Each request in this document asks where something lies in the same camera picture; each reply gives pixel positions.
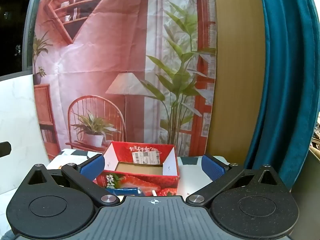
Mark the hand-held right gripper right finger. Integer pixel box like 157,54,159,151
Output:
186,154,292,208

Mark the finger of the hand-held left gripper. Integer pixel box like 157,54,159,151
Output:
0,142,12,157

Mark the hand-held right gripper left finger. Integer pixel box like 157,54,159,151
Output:
24,154,120,208

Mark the red strawberry print cardboard box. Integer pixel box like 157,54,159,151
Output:
96,141,180,197

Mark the printed cartoon table mat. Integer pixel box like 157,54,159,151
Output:
46,149,230,198

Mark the white marble board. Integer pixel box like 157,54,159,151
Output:
0,74,50,195

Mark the blue object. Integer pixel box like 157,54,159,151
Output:
112,187,145,197

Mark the brown wooden panel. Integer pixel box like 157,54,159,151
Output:
205,0,267,163

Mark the printed room scene backdrop cloth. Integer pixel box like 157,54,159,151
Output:
32,0,218,161

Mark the teal curtain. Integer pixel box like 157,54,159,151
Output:
244,0,320,189

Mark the grey window frame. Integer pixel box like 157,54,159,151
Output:
22,0,43,72

